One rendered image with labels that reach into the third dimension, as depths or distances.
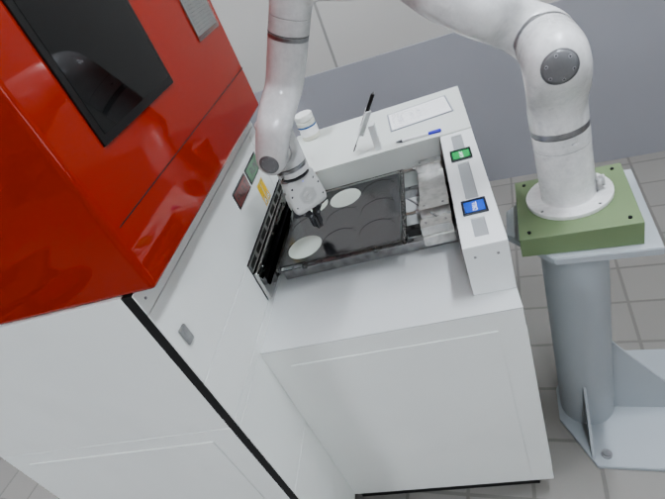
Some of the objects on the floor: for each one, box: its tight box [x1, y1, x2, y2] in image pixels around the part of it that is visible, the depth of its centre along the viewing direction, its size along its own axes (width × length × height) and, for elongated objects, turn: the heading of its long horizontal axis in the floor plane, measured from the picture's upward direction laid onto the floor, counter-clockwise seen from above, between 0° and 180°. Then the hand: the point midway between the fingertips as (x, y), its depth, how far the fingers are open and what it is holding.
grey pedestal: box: [506, 169, 665, 472], centre depth 136 cm, size 51×44×82 cm
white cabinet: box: [261, 176, 554, 496], centre depth 169 cm, size 64×96×82 cm, turn 20°
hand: (316, 220), depth 132 cm, fingers closed
